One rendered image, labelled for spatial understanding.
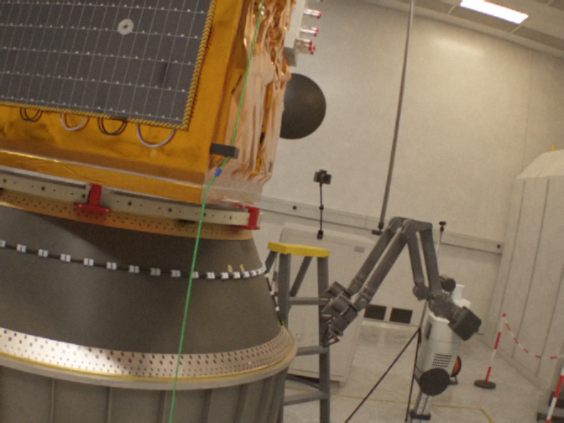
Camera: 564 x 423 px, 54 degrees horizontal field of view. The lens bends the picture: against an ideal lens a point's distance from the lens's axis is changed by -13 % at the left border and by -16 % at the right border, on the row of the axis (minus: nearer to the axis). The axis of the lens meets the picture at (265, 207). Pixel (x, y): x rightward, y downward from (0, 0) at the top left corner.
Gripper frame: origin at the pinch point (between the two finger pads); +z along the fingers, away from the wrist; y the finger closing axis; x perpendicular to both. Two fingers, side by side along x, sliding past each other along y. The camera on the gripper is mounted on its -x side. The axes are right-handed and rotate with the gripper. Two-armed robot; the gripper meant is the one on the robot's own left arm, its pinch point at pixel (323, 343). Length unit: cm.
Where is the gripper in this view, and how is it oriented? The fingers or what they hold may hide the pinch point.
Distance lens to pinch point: 276.3
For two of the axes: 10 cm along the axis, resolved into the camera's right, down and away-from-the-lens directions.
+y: -0.6, 0.2, -10.0
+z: -6.5, 7.6, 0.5
